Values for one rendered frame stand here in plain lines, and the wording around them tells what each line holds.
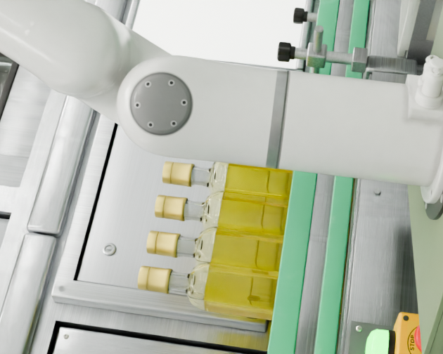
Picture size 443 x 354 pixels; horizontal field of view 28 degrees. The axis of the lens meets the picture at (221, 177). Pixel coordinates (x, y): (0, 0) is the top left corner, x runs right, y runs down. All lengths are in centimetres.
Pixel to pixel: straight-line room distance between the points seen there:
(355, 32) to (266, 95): 63
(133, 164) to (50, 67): 67
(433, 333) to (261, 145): 23
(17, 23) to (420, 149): 39
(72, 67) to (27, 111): 81
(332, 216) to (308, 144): 34
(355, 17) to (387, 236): 46
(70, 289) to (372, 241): 51
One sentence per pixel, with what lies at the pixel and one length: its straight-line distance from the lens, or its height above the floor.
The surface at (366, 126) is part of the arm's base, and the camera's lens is 81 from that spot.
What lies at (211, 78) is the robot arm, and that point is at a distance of 81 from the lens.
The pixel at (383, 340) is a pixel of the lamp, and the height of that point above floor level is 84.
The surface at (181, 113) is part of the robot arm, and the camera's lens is 80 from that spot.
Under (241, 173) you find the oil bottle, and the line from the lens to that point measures 129.
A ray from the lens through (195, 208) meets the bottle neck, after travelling 128.
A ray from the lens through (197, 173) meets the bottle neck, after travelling 131.
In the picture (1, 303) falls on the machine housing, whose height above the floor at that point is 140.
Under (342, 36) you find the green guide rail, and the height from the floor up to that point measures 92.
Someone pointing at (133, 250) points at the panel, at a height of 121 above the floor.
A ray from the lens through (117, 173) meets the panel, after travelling 149.
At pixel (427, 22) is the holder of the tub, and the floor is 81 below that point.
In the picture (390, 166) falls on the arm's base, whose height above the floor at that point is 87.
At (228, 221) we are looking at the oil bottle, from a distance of 126.
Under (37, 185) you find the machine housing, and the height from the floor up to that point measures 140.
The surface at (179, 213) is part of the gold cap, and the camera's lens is 128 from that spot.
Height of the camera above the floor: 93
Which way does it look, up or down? 6 degrees up
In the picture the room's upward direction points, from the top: 83 degrees counter-clockwise
